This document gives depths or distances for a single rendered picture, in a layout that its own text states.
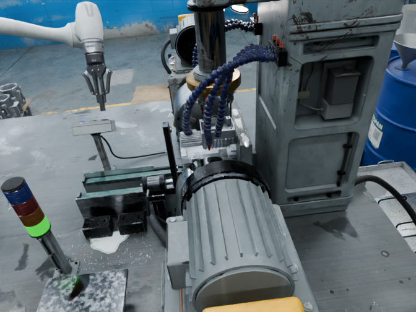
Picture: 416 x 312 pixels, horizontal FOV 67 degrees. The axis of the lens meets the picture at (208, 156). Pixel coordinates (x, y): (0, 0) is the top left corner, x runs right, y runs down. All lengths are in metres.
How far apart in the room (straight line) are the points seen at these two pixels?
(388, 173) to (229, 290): 1.87
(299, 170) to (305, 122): 0.18
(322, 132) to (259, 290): 0.65
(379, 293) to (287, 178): 0.44
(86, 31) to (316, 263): 1.24
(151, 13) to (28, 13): 2.22
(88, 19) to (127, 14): 5.24
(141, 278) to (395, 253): 0.86
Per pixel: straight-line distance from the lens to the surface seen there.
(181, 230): 0.56
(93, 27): 1.47
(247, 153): 1.06
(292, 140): 1.05
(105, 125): 1.44
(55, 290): 1.09
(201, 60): 1.02
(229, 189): 0.57
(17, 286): 1.32
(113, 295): 1.01
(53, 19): 7.02
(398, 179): 2.25
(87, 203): 1.30
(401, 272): 1.23
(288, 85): 0.93
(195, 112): 1.35
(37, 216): 1.04
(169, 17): 6.67
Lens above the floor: 1.74
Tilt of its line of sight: 37 degrees down
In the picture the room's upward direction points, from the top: 5 degrees counter-clockwise
